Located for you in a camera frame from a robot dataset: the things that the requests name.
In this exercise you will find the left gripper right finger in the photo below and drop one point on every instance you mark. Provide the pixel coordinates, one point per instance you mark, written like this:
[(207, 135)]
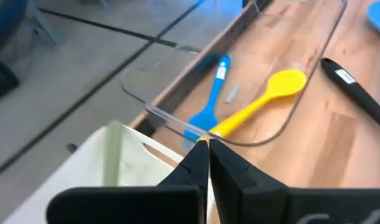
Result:
[(301, 205)]

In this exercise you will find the yellow silicone spoon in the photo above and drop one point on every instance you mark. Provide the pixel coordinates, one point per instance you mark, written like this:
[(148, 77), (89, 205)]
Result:
[(283, 84)]

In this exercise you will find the white plastic bin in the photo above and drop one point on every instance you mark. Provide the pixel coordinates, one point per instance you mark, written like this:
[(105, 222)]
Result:
[(84, 174)]

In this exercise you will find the small blue silicone spatula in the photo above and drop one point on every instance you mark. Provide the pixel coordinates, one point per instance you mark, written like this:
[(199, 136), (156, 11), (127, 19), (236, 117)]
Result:
[(205, 119)]

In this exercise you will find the black slotted spoon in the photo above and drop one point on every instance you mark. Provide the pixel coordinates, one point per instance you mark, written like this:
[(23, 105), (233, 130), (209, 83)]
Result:
[(357, 91)]

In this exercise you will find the clear plastic container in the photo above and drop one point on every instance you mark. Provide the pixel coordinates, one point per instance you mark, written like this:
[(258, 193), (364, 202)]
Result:
[(255, 62)]

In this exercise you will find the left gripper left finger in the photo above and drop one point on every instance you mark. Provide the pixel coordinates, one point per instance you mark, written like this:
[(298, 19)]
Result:
[(130, 205)]

